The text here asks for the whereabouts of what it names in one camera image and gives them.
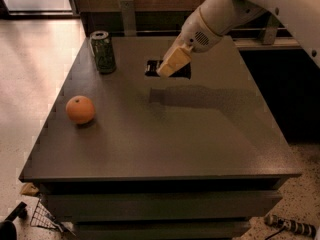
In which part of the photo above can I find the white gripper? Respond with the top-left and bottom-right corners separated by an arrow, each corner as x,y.
157,8 -> 222,77

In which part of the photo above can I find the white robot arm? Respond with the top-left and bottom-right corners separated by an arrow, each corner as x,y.
157,0 -> 320,77

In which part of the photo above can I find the green soda can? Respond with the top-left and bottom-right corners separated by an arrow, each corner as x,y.
90,31 -> 116,74

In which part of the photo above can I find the grey drawer cabinet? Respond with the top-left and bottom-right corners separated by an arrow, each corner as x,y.
20,37 -> 300,240

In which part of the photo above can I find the orange fruit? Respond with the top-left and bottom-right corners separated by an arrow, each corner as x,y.
66,96 -> 95,124

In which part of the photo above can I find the striped power strip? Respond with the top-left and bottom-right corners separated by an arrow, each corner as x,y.
264,214 -> 317,238

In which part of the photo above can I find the yellow paper scrap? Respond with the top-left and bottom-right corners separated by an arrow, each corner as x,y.
20,183 -> 39,197

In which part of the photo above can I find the black object on floor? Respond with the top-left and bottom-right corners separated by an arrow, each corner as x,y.
0,202 -> 27,240

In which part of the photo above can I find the left metal bracket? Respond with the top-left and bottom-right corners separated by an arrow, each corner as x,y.
120,0 -> 137,37

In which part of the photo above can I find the metal bracket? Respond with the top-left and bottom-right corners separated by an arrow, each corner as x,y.
120,0 -> 137,37
258,14 -> 280,45

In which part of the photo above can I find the right metal bracket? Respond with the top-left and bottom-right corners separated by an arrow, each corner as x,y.
258,14 -> 280,45

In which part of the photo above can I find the wire basket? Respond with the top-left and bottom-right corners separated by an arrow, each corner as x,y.
30,199 -> 75,236

